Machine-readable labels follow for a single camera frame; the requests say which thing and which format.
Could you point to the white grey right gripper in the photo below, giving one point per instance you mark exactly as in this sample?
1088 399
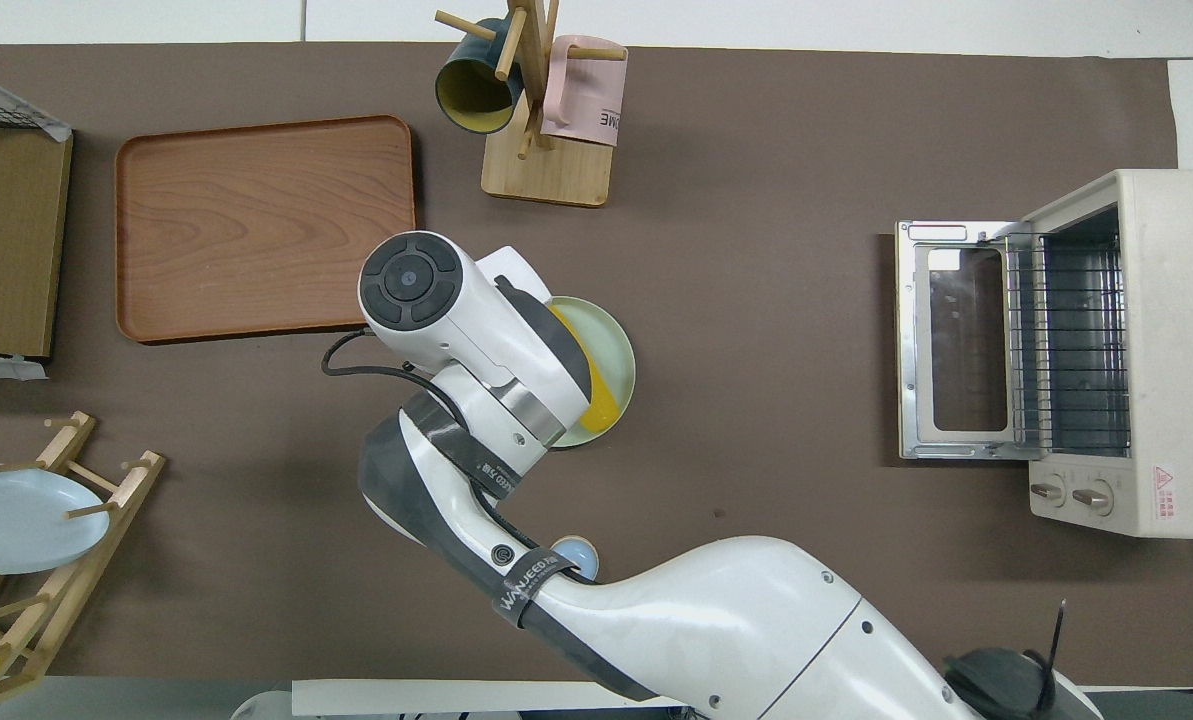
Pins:
568 362

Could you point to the pale green plate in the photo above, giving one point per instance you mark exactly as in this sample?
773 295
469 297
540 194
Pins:
611 345

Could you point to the glass oven door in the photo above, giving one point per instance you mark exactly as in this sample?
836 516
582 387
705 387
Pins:
916 350

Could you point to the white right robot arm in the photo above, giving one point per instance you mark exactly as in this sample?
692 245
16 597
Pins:
736 620

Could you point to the silver oven knob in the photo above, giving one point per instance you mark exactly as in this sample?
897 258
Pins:
1093 497
1048 491

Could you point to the metal oven rack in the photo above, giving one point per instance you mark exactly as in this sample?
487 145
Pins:
1076 340

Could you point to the white toaster oven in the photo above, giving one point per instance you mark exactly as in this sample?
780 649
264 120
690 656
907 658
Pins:
1181 420

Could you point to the wooden shelf cabinet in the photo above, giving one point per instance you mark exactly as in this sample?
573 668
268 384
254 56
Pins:
11 240

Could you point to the light blue plate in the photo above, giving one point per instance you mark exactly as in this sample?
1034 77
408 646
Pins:
16 520

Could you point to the wooden mug tree stand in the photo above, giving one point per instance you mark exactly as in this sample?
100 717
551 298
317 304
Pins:
546 175

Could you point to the blue jar cork lid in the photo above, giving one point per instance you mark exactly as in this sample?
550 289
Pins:
578 552

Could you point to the brown table mat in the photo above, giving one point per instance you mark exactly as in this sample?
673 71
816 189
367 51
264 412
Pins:
756 400

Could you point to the wooden dish rack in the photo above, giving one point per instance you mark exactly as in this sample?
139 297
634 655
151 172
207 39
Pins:
56 590

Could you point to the pink mug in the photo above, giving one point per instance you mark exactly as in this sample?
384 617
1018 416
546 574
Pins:
581 100

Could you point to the dark mug yellow inside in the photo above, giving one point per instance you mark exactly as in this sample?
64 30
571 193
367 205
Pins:
471 95

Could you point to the wooden serving tray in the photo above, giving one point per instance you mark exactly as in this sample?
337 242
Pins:
256 228

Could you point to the red warning sticker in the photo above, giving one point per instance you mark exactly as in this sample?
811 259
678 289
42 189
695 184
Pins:
1165 492

